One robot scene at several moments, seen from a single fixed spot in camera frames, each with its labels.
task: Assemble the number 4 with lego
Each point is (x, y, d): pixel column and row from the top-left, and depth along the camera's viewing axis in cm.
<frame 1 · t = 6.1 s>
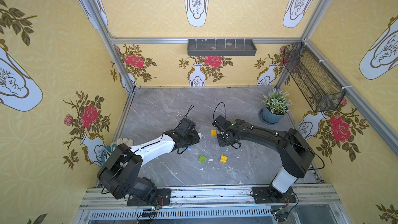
left hand: (200, 138, 88), fingers open
right hand: (222, 143, 89), fingers open
potted green plant: (275, 104, 91), point 18 cm above the table
flat green lego plate: (202, 158, 86), point 2 cm above the table

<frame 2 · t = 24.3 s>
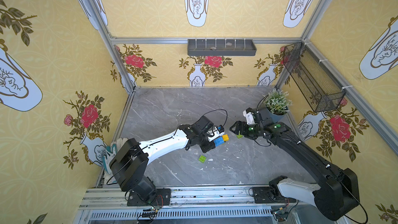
left hand: (214, 144, 83), fingers open
right hand: (234, 132, 81), fingers open
the named things where they were.

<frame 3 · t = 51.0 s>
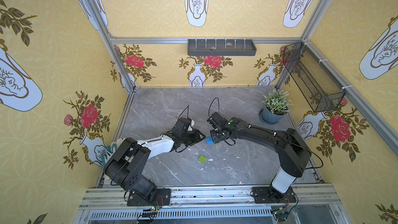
left hand: (206, 138, 88), fingers open
right hand: (215, 138, 88), fingers open
the named things where they were.

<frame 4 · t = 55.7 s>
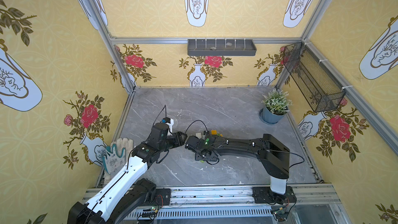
left hand: (186, 136, 80), fingers open
right hand: (201, 160, 83), fingers open
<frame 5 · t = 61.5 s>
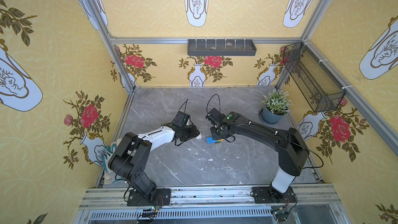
left hand: (199, 134, 92), fingers open
right hand: (216, 139, 86), fingers open
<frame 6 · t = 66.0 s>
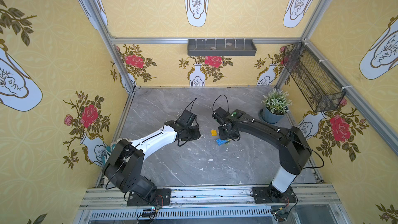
left hand: (201, 135, 87), fingers open
right hand: (225, 138, 87), fingers open
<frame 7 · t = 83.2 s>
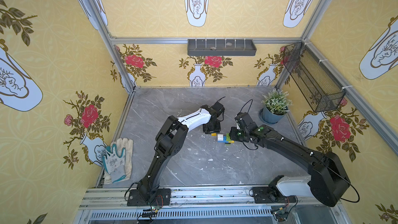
left hand: (218, 132, 96), fingers open
right hand: (230, 138, 86), fingers closed
white lego brick: (220, 137, 88), point 8 cm above the table
